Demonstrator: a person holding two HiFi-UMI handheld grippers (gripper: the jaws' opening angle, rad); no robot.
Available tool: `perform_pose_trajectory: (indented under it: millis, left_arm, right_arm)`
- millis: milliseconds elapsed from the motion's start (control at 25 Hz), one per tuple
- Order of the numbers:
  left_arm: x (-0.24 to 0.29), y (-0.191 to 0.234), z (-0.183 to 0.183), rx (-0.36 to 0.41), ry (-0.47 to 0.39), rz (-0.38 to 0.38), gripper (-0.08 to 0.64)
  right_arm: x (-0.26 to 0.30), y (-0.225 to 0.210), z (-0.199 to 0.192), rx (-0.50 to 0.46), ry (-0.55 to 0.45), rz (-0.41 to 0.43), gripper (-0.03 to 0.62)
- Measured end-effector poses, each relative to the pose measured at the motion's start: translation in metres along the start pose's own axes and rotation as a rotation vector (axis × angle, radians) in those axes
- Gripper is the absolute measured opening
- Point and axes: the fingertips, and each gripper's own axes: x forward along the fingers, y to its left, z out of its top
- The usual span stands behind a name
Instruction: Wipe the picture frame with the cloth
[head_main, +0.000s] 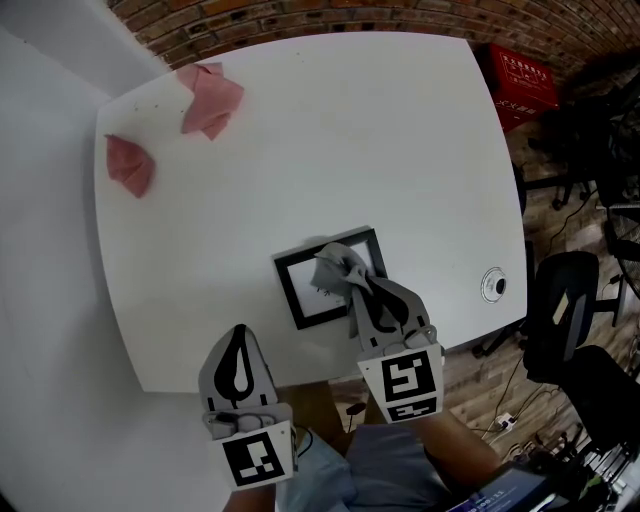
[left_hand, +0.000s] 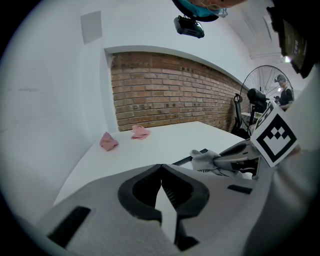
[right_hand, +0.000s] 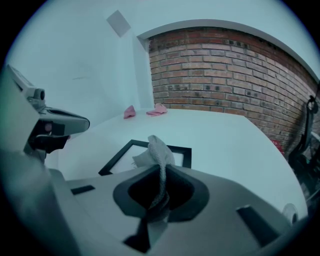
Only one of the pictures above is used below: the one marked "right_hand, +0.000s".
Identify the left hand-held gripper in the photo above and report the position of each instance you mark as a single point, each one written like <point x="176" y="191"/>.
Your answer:
<point x="15" y="112"/>

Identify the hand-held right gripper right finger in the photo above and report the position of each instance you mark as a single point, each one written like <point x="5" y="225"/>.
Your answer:
<point x="225" y="200"/>

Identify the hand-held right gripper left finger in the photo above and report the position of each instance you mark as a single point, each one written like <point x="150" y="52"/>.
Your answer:
<point x="100" y="212"/>

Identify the black framed bird picture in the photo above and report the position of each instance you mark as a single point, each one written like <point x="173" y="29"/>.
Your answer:
<point x="120" y="156"/>

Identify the grey cloth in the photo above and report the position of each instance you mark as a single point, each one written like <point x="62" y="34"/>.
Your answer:
<point x="158" y="150"/>

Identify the white table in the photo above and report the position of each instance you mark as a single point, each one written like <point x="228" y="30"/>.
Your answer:
<point x="225" y="150"/>

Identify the small pink cloth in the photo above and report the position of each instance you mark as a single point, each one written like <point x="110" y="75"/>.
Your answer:
<point x="129" y="113"/>

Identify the red fire extinguisher box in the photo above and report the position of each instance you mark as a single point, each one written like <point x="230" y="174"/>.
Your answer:
<point x="278" y="147"/>

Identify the large pink cloth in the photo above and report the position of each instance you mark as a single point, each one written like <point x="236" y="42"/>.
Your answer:
<point x="157" y="111"/>

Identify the black office chair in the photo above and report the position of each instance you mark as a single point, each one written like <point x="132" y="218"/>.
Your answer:
<point x="305" y="155"/>

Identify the grey wall panel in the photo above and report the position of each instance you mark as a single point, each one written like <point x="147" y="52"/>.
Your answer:
<point x="118" y="23"/>

